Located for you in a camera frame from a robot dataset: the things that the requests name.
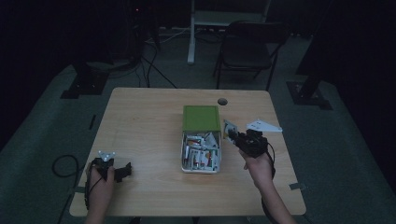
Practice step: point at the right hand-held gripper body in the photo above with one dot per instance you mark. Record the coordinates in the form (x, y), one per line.
(253, 141)

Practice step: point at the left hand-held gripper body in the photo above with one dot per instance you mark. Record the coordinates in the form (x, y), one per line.
(104, 165)

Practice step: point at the single small printed packet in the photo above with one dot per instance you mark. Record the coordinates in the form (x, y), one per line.
(229, 126)

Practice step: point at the pile of small white packets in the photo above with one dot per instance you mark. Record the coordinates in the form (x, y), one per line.
(200, 152)

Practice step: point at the green lidded storage box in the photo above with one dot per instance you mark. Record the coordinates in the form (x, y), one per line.
(200, 170)

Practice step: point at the person's left hand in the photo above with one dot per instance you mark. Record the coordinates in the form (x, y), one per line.
(101, 186)

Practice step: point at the person's right hand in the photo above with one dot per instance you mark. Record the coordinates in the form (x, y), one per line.
(260, 169)

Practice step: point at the grey round table grommet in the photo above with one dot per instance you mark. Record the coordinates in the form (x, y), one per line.
(222, 101)

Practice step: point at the grey tape piece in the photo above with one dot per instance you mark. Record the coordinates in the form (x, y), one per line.
(78, 189)
(297, 186)

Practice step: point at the black strip on floor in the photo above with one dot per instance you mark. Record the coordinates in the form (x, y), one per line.
(92, 122)

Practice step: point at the black folding chair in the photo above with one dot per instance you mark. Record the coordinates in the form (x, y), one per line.
(246, 49)

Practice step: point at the black stand with base plate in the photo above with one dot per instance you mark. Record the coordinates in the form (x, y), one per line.
(85, 82)
(311, 93)

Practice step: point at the white desk frame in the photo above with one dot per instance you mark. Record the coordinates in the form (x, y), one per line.
(199, 18)

